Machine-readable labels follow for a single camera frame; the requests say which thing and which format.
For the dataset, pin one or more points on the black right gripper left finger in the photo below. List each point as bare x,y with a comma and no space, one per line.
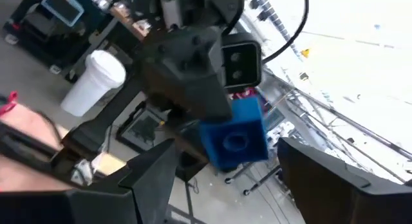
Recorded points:
96,208

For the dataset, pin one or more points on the white cylindrical container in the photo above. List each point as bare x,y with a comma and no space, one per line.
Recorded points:
93,82

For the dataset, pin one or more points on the black metal table frame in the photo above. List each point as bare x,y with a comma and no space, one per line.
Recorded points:
96,127

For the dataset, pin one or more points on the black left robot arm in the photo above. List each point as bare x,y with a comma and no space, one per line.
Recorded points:
225,5

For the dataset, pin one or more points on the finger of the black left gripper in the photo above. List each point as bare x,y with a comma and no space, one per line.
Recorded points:
190,159
186,95

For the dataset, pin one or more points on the blue-rimmed tray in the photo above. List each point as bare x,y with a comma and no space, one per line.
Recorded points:
62,6

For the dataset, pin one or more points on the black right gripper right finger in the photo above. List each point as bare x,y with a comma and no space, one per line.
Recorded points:
347,201

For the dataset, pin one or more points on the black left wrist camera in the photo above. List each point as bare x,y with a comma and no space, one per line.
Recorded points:
241,61

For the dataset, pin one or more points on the black framed picture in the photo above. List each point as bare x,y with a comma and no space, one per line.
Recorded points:
141,127

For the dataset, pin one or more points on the small blue toy brick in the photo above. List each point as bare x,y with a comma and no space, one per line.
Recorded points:
235,137

